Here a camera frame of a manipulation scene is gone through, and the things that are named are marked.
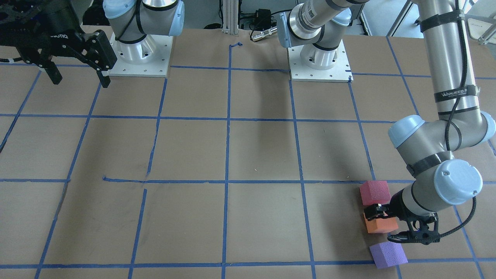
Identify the black power box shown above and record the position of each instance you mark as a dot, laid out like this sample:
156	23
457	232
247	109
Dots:
261	18

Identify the aluminium frame post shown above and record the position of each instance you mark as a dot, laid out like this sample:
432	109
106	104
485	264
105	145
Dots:
230	16

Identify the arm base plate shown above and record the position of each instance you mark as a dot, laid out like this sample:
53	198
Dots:
311	64
148	58

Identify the grey office chair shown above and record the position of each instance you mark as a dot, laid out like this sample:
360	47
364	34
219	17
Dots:
481	20

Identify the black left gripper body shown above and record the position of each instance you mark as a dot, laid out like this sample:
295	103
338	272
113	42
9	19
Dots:
396	206

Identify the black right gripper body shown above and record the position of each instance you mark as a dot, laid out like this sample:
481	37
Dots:
58	25

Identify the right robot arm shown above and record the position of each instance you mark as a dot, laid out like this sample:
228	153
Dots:
133	20

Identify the silver cable connector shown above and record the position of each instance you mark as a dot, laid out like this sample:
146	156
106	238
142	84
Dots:
263	34

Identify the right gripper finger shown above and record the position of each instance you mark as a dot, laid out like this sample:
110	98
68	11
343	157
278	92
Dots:
93	49
50	68

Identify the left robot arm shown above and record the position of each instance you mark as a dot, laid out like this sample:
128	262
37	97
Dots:
442	199

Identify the purple foam cube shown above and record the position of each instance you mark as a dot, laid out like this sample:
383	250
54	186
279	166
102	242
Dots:
388	254

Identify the pink foam cube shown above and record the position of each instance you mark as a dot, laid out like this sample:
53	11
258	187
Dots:
375	192

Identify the orange foam cube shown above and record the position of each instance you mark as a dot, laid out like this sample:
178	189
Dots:
377	226

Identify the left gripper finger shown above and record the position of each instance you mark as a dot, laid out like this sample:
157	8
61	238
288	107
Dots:
377	211
403	237

